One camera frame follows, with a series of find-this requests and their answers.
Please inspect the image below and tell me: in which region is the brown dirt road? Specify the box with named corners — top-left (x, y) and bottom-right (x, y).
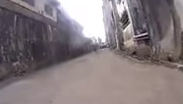
top-left (0, 39), bottom-right (183, 104)

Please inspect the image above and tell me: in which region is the tree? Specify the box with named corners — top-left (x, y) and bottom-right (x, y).
top-left (102, 0), bottom-right (137, 53)

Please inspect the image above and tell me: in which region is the dark weathered long building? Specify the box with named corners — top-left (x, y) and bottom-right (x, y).
top-left (0, 0), bottom-right (98, 84)

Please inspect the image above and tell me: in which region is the stone kerb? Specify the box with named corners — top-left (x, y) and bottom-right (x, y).
top-left (111, 40), bottom-right (183, 93)

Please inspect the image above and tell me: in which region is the grey building with tree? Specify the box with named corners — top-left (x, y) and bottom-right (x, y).
top-left (100, 0), bottom-right (183, 70)

